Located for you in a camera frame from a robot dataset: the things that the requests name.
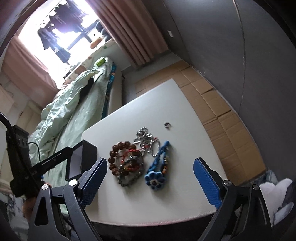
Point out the flattened cardboard on floor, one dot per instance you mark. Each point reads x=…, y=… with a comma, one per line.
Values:
x=235, y=147

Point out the dark open jewelry box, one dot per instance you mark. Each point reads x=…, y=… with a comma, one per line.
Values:
x=83, y=158

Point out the light green duvet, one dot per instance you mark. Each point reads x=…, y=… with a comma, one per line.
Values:
x=56, y=114

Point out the bed with green sheet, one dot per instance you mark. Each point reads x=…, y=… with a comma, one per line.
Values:
x=91, y=108

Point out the pink curtain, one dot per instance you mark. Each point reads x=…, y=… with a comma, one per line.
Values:
x=28, y=73
x=132, y=28

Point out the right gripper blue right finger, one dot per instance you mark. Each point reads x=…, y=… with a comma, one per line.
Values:
x=206, y=179

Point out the white cloth bundle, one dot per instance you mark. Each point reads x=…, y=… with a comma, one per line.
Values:
x=274, y=196

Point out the pink curtain right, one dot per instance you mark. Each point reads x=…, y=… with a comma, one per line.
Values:
x=132, y=28

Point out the pink curtain left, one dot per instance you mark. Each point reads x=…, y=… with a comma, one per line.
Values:
x=28, y=73

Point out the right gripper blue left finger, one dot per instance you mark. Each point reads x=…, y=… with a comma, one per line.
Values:
x=90, y=182

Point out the hanging dark clothes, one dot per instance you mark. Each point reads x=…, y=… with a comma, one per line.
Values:
x=67, y=18

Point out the person's left hand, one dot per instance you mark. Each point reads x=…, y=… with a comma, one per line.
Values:
x=27, y=207

